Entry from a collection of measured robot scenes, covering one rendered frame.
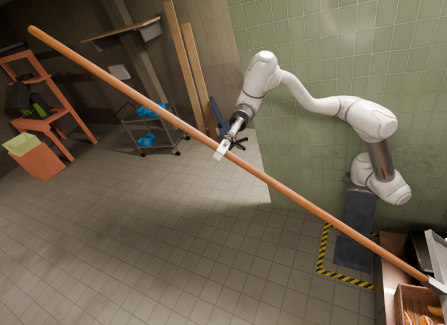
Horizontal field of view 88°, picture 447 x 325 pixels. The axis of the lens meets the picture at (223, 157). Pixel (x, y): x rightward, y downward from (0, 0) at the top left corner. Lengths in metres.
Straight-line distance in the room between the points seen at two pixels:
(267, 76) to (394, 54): 1.11
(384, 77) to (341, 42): 0.38
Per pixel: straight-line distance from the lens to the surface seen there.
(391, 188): 1.67
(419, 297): 2.03
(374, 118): 1.23
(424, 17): 1.88
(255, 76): 0.96
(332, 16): 1.82
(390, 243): 2.24
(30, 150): 6.26
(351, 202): 2.01
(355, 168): 1.81
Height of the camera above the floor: 2.44
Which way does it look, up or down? 37 degrees down
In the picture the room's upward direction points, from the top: 19 degrees counter-clockwise
